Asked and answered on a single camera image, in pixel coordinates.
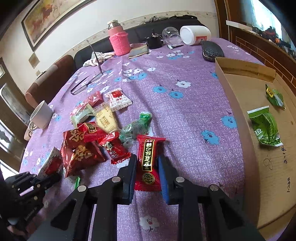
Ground small notebook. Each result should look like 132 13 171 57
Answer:
128 44 149 59

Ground wooden partition cabinet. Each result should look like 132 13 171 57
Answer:
214 0 296 88

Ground assorted items on ledge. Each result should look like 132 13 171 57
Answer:
252 25 292 54

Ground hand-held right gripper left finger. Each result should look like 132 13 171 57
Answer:
28 154 138 241

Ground black eyeglasses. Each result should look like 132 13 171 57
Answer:
70 39 105 95

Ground black cup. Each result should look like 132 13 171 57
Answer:
147 30 166 49

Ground small red square packet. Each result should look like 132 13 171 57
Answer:
83 91 104 107

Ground white pink red packet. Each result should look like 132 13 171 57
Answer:
37 146 63 181

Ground small green yellow packet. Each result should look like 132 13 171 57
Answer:
265 84 286 109

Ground white mug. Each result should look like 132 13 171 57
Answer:
29 100 54 129

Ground purple floral tablecloth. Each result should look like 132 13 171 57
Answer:
20 37 266 241

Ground framed wall painting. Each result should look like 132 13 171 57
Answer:
21 0 97 52

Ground small wall plaque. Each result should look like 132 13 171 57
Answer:
28 53 38 69

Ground small red foil packet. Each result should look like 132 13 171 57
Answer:
98 136 131 165

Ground cream yellow biscuit packet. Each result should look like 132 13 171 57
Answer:
93 104 121 133

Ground dark clothes on sofa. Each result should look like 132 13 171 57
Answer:
140 14 198 24

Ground bottle with pink knit sleeve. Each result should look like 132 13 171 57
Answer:
107 20 131 56

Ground wooden glass door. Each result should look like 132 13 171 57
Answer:
0 58 30 172

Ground cardboard box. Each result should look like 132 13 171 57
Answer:
215 57 296 240

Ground white packet red print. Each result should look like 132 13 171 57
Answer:
105 88 133 112

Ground red packet black yellow label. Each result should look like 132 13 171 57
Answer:
134 134 166 192

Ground pale green white packet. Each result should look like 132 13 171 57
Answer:
70 103 95 128

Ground flat white box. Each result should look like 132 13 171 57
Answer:
226 20 245 28

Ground dark red gold-print packet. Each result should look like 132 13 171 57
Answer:
60 141 107 178
63 130 86 150

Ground brown chair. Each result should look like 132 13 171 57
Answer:
25 54 75 109

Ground black sofa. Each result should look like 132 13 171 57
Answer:
74 16 210 69

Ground bright red long packet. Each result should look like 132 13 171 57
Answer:
77 122 119 143

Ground black glasses case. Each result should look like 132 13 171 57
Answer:
201 40 225 62

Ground patterned mug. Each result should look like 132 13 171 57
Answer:
24 122 38 141

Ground green crinkly candy packet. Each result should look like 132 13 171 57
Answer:
119 112 152 147

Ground white plastic jar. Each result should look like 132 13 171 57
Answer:
180 25 212 46

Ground large green pea packet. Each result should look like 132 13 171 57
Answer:
247 106 284 147

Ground painted glass panel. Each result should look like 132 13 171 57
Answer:
238 0 296 54

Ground clear glass jar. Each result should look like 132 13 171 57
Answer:
162 27 183 46

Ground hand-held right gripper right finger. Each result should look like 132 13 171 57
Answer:
158 155 266 241

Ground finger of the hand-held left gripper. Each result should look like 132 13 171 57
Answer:
35 173 62 193
5 172 38 189

